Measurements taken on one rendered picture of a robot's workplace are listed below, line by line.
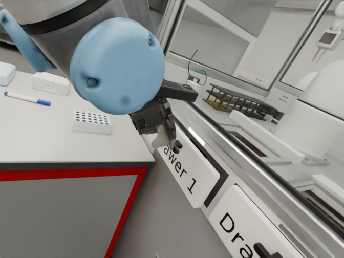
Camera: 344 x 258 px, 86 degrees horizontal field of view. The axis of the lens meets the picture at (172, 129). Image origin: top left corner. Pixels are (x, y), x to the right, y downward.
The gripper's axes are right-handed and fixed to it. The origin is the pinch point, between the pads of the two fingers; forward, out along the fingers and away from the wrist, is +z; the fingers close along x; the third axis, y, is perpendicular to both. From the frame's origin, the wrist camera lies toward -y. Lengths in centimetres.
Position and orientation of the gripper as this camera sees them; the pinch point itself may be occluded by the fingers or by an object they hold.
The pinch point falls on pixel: (169, 140)
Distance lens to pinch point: 48.9
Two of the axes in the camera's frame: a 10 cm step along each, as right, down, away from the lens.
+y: -8.8, 4.0, -2.4
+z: 1.6, 7.4, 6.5
